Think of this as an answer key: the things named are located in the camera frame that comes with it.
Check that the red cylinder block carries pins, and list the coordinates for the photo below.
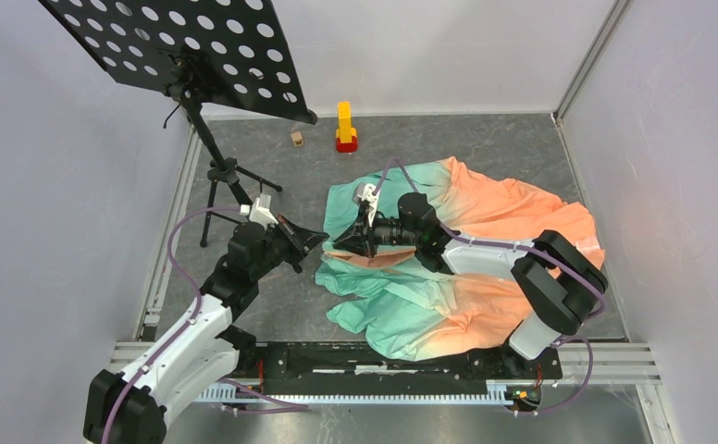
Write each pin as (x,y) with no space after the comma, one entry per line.
(343,147)

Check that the white toothed cable duct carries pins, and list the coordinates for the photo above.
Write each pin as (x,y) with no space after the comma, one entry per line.
(490,395)

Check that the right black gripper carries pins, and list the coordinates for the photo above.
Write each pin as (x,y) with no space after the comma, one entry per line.
(360,238)

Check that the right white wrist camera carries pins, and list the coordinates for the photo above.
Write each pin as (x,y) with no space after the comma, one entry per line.
(366,195)

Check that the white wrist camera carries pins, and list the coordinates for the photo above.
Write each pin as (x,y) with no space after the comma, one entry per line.
(366,195)
(259,211)

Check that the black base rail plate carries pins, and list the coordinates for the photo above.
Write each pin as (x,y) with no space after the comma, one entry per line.
(354,368)

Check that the green and orange jacket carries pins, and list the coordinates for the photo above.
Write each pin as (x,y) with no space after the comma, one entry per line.
(406,312)

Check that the small wooden cube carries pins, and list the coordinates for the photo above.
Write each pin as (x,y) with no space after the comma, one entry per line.
(297,139)

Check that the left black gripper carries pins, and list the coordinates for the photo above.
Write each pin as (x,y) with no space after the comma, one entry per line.
(301,240)

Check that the black perforated music stand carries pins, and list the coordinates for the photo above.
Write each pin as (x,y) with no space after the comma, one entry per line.
(230,53)

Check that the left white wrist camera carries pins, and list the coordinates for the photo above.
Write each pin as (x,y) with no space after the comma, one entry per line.
(259,211)

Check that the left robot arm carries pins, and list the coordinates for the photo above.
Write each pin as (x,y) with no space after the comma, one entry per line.
(138,403)

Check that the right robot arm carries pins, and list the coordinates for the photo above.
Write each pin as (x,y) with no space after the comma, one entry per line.
(563,288)

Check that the yellow block tower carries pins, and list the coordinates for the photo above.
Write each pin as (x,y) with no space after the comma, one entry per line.
(345,131)

